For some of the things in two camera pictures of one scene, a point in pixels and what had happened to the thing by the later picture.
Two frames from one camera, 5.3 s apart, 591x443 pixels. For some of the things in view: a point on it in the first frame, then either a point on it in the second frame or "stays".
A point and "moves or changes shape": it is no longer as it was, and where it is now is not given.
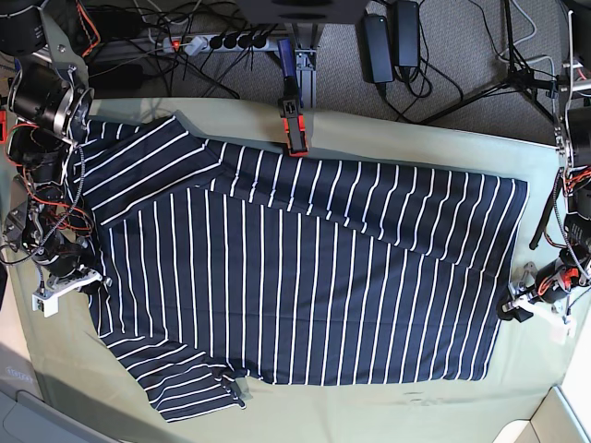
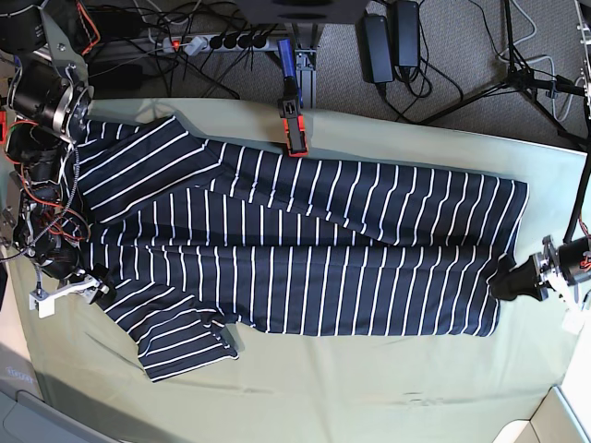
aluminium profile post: x=306 y=65 stays
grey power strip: x=216 y=42 stays
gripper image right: x=550 y=283 → x=555 y=268
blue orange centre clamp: x=292 y=102 stays
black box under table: x=304 y=11 stays
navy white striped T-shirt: x=226 y=266 moves or changes shape
